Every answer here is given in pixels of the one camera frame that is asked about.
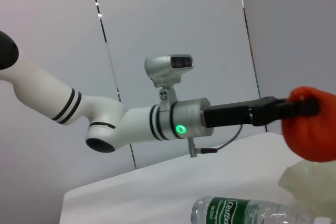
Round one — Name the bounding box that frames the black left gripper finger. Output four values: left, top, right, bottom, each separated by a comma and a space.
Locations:
249, 98, 320, 127
255, 95, 289, 104

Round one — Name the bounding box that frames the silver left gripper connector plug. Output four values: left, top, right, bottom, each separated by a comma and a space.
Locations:
188, 137, 218, 158

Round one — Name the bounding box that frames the clear green-label water bottle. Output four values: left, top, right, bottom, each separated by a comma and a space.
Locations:
190, 196, 336, 224

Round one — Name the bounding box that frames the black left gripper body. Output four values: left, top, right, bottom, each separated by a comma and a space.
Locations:
200, 100, 255, 129

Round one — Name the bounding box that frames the translucent wavy fruit plate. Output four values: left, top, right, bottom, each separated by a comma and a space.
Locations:
277, 159, 336, 204

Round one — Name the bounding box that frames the thin left gripper cable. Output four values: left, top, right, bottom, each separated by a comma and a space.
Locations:
215, 123, 244, 153

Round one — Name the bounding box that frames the red-orange toy orange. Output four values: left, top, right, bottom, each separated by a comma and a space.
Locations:
281, 86, 336, 163

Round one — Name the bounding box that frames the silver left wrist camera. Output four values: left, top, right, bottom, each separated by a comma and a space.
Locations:
144, 54, 195, 112

